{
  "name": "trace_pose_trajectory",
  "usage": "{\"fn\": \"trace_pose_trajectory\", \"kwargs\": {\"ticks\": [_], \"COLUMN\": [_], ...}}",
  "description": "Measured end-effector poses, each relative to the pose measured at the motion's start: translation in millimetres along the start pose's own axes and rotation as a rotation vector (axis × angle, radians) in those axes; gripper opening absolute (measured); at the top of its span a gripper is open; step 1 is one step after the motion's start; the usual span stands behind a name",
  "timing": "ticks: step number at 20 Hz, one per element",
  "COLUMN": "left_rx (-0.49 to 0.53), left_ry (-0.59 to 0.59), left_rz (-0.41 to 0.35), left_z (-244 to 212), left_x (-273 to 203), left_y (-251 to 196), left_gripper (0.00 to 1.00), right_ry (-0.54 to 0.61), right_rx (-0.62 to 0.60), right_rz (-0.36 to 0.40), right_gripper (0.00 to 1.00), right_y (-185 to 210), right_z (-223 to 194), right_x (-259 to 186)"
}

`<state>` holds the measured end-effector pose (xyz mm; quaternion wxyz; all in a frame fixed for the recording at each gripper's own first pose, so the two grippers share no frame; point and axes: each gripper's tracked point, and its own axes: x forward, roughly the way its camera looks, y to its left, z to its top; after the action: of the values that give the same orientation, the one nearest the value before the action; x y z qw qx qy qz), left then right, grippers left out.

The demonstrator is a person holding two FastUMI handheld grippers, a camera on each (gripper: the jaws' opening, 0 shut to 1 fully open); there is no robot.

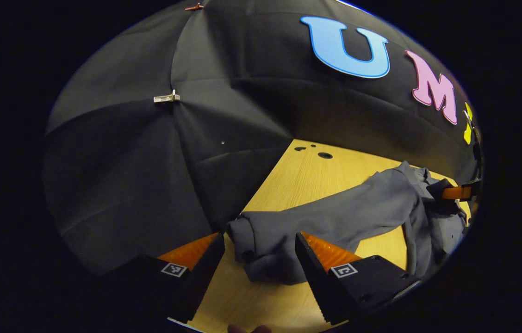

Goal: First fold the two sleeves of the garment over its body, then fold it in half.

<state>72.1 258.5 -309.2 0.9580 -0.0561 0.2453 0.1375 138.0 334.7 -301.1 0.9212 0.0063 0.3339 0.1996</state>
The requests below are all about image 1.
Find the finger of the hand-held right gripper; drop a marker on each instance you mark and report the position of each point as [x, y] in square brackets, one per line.
[455, 192]

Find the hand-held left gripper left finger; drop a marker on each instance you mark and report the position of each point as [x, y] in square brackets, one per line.
[201, 282]

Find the grey polo shirt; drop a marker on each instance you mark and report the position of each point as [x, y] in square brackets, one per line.
[335, 212]

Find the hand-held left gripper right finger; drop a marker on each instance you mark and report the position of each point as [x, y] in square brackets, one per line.
[319, 286]

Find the black backdrop cloth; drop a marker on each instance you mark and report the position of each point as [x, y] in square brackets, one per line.
[150, 162]

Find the silver metal clip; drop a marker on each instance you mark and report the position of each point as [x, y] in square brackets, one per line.
[167, 97]

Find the reddish metal clip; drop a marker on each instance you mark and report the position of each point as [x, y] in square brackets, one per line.
[194, 7]

